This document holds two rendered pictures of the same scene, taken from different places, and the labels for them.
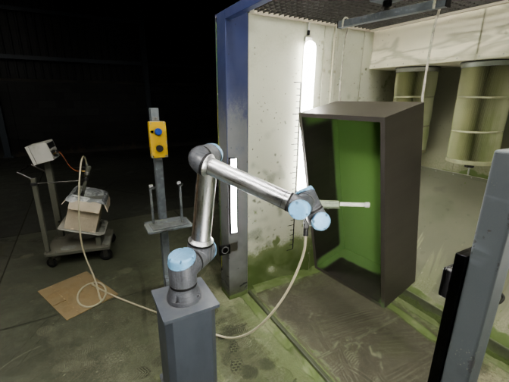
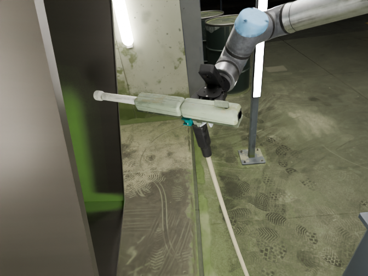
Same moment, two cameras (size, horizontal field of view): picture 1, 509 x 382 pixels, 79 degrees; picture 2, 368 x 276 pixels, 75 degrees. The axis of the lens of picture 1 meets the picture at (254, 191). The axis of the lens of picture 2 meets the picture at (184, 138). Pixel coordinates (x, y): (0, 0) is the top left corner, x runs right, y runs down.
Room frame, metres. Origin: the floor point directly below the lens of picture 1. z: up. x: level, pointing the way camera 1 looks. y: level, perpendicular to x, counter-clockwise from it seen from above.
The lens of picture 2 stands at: (2.20, -0.03, 1.44)
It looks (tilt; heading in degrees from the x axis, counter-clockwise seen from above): 35 degrees down; 213
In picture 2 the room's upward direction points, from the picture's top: 8 degrees counter-clockwise
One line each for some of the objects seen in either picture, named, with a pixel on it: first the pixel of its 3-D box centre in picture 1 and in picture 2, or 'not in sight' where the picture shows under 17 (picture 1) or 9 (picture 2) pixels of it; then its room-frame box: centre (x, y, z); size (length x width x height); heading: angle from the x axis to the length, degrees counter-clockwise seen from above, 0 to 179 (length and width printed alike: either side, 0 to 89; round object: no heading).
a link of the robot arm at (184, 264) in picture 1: (183, 267); not in sight; (1.51, 0.39, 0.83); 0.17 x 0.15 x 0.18; 158
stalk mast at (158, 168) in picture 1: (162, 214); not in sight; (2.32, 0.74, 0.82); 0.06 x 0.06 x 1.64; 29
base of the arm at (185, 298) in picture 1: (183, 289); not in sight; (1.50, 0.39, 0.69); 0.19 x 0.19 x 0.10
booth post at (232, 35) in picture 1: (232, 170); not in sight; (2.47, 0.18, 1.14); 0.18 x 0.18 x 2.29; 29
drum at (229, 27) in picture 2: not in sight; (228, 56); (-0.84, -1.15, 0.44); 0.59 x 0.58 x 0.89; 44
